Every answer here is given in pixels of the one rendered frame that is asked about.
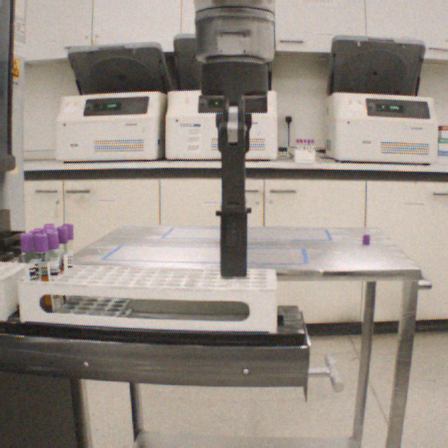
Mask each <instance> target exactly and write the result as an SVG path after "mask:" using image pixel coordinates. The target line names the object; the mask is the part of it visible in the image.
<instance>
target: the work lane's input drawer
mask: <svg viewBox="0 0 448 448"><path fill-rule="evenodd" d="M276 328H277V330H276V332H266V333H223V332H187V331H156V330H144V329H116V328H93V327H90V326H72V325H53V324H35V323H30V322H20V305H18V312H17V313H16V314H15V315H14V314H13V315H12V316H11V317H10V318H9V319H7V320H6V321H1V320H0V372H9V373H21V374H34V375H37V376H48V377H62V378H77V379H83V380H93V381H111V382H131V383H132V384H157V385H181V386H204V387H231V388H243V387H283V388H289V387H303V391H304V395H305V398H304V400H305V403H307V398H308V378H327V377H329V379H330V382H331V385H332V388H333V390H334V392H336V393H340V392H342V391H343V390H344V386H345V385H344V382H343V380H342V378H341V375H340V372H339V371H340V369H339V367H338V365H337V362H336V360H335V357H334V355H333V354H332V353H328V354H326V355H325V356H324V361H325V364H326V366H318V367H310V350H311V344H310V340H309V336H308V334H307V330H306V326H305V322H304V319H303V314H302V310H300V312H299V309H298V305H289V306H277V324H276Z"/></svg>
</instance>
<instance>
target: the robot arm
mask: <svg viewBox="0 0 448 448"><path fill-rule="evenodd" d="M193 3H194V9H195V19H194V24H195V39H194V40H195V42H196V54H195V57H196V59H197V60H199V61H202V62H207V63H204V64H201V65H200V92H201V95H202V96H203V97H205V98H213V99H223V112H222V114H216V127H217V129H218V150H219V152H221V195H222V203H221V205H220V208H221V211H215V216H220V276H221V277H247V248H248V214H251V210H252V208H251V207H247V206H246V203H247V199H246V154H247V153H249V150H250V129H251V128H252V122H253V117H252V114H245V112H244V99H257V98H264V97H266V96H267V94H268V65H266V64H264V63H267V62H270V61H272V60H273V59H274V56H275V44H274V24H275V19H274V12H275V9H274V5H275V0H193Z"/></svg>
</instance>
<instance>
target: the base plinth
mask: <svg viewBox="0 0 448 448"><path fill-rule="evenodd" d="M305 326H306V330H307V334H308V336H309V335H334V336H335V335H358V334H362V321H360V322H336V323H306V324H305ZM398 327H399V321H381V322H374V332H373V333H372V334H377V333H396V332H397V333H398ZM444 330H448V319H436V320H420V319H419V320H416V326H415V331H414V332H428V331H444Z"/></svg>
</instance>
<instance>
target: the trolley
mask: <svg viewBox="0 0 448 448"><path fill-rule="evenodd" d="M364 234H370V235H371V244H369V245H366V244H363V235H364ZM73 265H97V266H114V267H150V268H214V269H220V226H161V225H123V226H121V227H119V228H117V229H115V230H114V231H112V232H110V233H108V234H107V235H105V236H103V237H101V238H99V239H98V240H96V241H94V242H92V243H91V244H89V246H88V245H87V247H85V248H84V249H82V250H80V251H78V252H76V253H75V254H73ZM247 269H274V270H275V271H276V277H277V282H285V281H326V282H338V281H366V282H365V293H364V313H363V320H362V341H361V344H360V360H359V373H358V378H357V394H356V402H355V410H354V424H353V430H352V437H345V436H342V437H324V438H323V437H307V438H301V437H284V438H279V437H256V436H252V437H233V436H211V435H188V434H182V433H166V432H149V431H144V428H143V408H142V397H141V386H140V384H132V383H131V382H129V384H130V404H131V410H132V423H133V441H134V445H133V446H132V448H361V443H362V439H363V429H364V415H365V413H366V400H367V387H368V385H369V369H370V361H371V351H372V333H373V332H374V310H375V305H376V281H402V297H401V304H400V320H399V327H398V340H397V351H396V358H395V373H394V374H393V388H392V396H391V402H390V415H389V417H388V428H387V439H386V441H385V448H400V445H401V443H402V432H403V427H404V419H405V407H406V406H407V393H408V387H409V379H410V368H411V364H412V349H413V347H414V331H415V326H416V310H417V305H418V290H422V291H429V290H430V289H431V288H432V286H433V285H432V283H431V282H430V281H429V279H428V278H427V277H426V276H424V275H423V274H422V269H421V268H420V267H419V266H418V265H416V264H415V262H414V261H413V260H412V259H411V258H409V257H408V256H407V255H406V253H405V252H404V251H402V250H401V249H400V248H399V247H398V246H397V245H396V244H394V242H393V241H392V240H391V239H390V238H389V237H387V236H386V235H385V234H384V233H383V232H382V231H381V230H379V229H378V228H332V227H248V248H247ZM70 391H71V393H72V407H73V415H74V421H75V433H76V438H77V447H78V448H93V438H92V436H91V423H90V410H89V409H88V394H87V385H86V380H83V379H77V378H70Z"/></svg>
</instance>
